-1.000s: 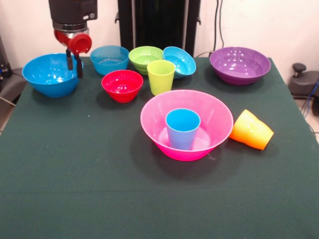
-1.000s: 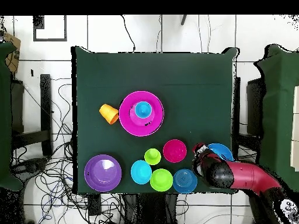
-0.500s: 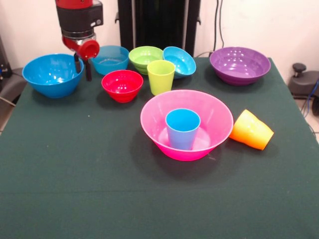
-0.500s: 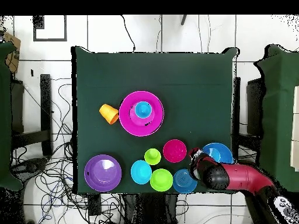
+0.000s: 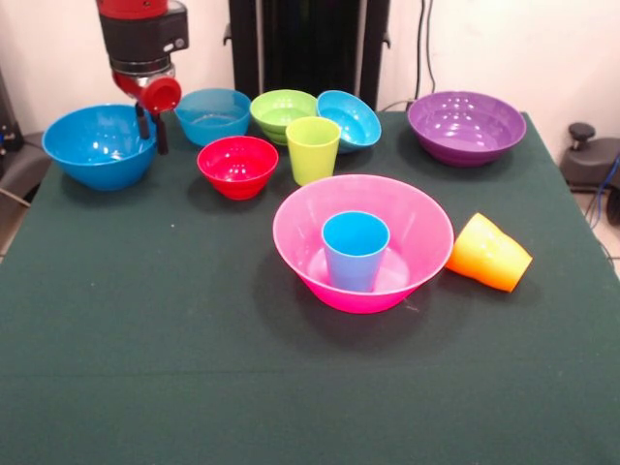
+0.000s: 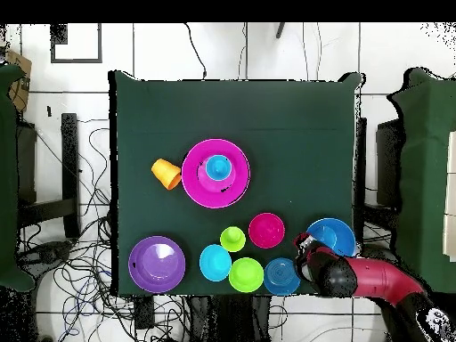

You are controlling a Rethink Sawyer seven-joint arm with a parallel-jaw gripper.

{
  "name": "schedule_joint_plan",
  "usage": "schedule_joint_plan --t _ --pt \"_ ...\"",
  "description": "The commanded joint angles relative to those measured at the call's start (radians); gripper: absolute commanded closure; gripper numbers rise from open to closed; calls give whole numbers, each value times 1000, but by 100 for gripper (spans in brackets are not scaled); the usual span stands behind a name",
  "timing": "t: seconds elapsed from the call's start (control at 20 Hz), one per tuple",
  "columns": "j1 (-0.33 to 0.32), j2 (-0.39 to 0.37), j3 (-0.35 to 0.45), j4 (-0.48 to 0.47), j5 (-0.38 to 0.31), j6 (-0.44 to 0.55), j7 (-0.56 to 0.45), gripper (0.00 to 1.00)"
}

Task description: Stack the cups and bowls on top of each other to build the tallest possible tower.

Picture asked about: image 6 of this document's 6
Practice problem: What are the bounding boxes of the large blue bowl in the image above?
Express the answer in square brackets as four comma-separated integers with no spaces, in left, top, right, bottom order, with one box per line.
[305,217,358,258]

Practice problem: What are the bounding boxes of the small cyan bowl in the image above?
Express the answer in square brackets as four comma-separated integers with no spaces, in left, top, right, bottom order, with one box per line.
[199,243,233,283]

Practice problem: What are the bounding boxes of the blue cup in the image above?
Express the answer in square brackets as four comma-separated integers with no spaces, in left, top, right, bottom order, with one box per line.
[205,154,233,182]

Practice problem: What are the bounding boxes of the large pink bowl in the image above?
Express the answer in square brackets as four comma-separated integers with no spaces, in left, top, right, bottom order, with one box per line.
[180,137,251,210]

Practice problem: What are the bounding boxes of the large purple bowl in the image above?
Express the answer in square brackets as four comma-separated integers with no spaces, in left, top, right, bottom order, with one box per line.
[127,235,187,294]

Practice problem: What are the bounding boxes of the orange cup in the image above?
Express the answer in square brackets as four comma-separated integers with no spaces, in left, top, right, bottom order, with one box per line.
[151,158,183,191]

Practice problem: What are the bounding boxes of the small red bowl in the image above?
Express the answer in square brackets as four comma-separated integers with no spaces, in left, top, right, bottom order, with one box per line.
[248,212,286,249]

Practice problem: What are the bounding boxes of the small blue bowl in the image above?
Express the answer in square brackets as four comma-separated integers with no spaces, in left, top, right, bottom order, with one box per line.
[263,256,302,297]

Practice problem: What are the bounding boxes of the small green bowl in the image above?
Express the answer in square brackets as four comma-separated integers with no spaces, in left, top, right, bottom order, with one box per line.
[228,256,265,294]

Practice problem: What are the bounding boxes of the green cup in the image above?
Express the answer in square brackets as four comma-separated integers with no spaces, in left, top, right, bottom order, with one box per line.
[219,225,248,253]

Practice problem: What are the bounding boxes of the dark grey machine base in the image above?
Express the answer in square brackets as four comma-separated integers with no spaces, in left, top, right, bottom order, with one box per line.
[20,240,74,266]
[359,243,398,264]

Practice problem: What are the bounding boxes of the dark green tablecloth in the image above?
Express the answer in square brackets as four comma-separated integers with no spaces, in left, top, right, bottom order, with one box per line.
[108,69,364,297]

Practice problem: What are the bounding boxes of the green cloth side table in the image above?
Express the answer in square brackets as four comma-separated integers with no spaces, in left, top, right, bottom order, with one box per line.
[387,67,456,295]
[0,62,36,293]

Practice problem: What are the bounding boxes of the white stacked boxes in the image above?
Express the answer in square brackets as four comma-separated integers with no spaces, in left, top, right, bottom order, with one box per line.
[442,130,456,263]

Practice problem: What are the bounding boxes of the cardboard box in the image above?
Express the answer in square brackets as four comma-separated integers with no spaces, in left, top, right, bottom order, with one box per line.
[3,49,33,112]

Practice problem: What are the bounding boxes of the black pedestal column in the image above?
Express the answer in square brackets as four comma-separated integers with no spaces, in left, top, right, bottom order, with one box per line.
[184,295,272,342]

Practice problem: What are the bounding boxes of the black metal frame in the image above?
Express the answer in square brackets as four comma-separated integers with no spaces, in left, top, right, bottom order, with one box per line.
[16,112,82,240]
[375,118,405,208]

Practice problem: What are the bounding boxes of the black floor cable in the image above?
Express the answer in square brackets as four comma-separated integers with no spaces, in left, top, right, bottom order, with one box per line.
[183,22,208,80]

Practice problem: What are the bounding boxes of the tangle of floor cables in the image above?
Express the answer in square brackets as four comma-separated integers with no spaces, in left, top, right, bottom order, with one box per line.
[15,126,186,342]

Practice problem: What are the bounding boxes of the black floor marker frame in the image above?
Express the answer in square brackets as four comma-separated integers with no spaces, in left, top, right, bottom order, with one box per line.
[50,23,103,64]

